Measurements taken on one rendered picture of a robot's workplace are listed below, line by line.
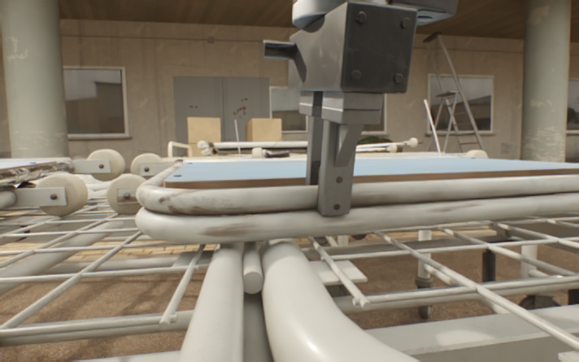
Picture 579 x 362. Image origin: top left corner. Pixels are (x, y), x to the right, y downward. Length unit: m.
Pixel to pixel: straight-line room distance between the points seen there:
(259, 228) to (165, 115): 6.34
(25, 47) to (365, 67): 4.96
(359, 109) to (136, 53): 6.79
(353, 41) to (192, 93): 6.32
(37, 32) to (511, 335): 5.13
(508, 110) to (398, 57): 8.80
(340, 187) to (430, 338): 0.12
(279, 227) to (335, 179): 0.06
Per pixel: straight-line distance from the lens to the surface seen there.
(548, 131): 6.47
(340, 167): 0.25
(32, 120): 4.90
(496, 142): 8.72
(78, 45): 7.37
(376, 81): 0.20
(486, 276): 0.81
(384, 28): 0.21
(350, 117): 0.21
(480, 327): 0.27
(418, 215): 0.31
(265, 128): 3.97
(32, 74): 4.98
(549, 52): 6.66
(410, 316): 1.24
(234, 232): 0.24
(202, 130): 3.89
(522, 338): 0.27
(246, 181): 0.31
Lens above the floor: 0.57
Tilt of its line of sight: 4 degrees down
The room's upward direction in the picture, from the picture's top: 1 degrees counter-clockwise
